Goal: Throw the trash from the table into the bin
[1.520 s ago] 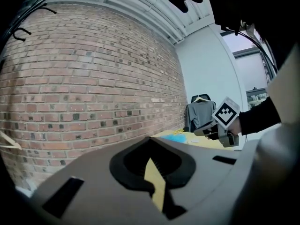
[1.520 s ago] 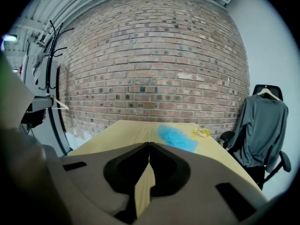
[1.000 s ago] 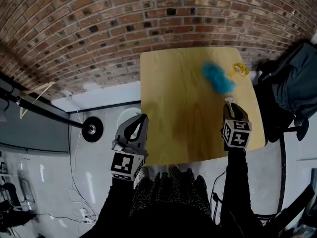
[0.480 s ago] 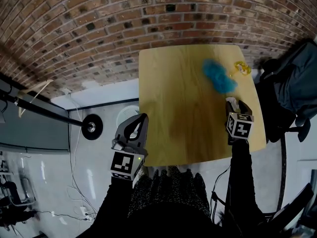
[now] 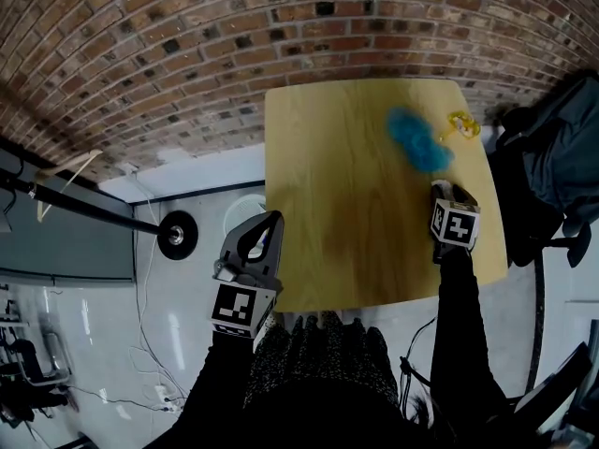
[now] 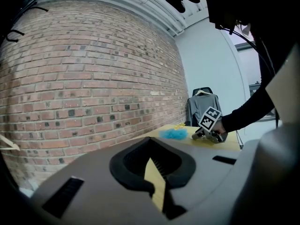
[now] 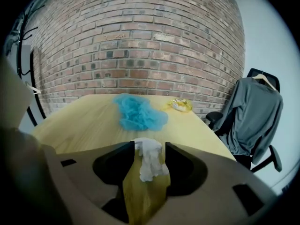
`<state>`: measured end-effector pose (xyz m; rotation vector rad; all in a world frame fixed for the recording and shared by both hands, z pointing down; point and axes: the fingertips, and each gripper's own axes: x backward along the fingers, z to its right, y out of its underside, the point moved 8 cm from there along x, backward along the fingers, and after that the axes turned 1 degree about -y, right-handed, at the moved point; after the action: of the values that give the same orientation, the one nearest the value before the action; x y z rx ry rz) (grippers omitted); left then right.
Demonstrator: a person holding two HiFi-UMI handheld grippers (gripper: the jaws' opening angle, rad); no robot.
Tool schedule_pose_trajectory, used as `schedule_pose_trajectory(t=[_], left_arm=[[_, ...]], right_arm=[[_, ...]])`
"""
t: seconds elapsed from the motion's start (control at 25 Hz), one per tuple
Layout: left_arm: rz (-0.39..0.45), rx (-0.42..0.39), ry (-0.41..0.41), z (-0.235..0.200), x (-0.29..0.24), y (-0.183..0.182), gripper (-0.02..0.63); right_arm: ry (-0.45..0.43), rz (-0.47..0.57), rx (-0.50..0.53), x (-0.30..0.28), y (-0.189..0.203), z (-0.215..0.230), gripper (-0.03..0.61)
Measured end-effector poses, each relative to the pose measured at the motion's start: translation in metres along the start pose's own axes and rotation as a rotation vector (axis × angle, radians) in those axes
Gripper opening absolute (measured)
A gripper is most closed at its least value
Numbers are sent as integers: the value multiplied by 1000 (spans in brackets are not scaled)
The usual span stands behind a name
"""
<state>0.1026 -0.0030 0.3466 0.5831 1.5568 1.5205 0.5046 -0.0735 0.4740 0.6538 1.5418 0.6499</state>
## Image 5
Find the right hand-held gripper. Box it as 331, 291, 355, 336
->
430, 183, 482, 266

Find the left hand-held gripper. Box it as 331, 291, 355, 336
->
209, 210, 285, 353

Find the white round waste bin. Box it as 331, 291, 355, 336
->
223, 193, 268, 238

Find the blue fluffy duster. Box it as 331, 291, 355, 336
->
385, 105, 456, 173

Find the yellow wrapper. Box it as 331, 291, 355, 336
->
437, 109, 482, 140

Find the person's right forearm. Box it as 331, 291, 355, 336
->
430, 248, 511, 449

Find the person's left forearm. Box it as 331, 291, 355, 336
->
168, 329, 263, 449

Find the light wooden board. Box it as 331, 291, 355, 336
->
264, 78, 509, 315

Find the black office chair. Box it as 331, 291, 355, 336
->
490, 70, 599, 270

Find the grey garment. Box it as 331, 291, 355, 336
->
521, 75, 599, 226

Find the person's patterned skirt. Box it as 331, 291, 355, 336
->
242, 310, 402, 411

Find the black coat rack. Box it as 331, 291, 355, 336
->
0, 154, 199, 262

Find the white power strip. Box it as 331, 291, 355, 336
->
153, 384, 182, 413

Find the wooden clothes hanger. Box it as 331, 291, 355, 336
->
35, 149, 104, 224

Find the grey cabinet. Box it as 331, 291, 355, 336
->
0, 147, 138, 289

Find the black equipment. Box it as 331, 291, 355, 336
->
0, 339, 43, 392

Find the white cable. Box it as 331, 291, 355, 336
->
128, 173, 188, 411

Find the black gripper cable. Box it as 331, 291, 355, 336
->
399, 315, 439, 392

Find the thin black cable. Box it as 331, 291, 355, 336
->
65, 384, 163, 411

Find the chrome tube frame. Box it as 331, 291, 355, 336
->
27, 332, 74, 387

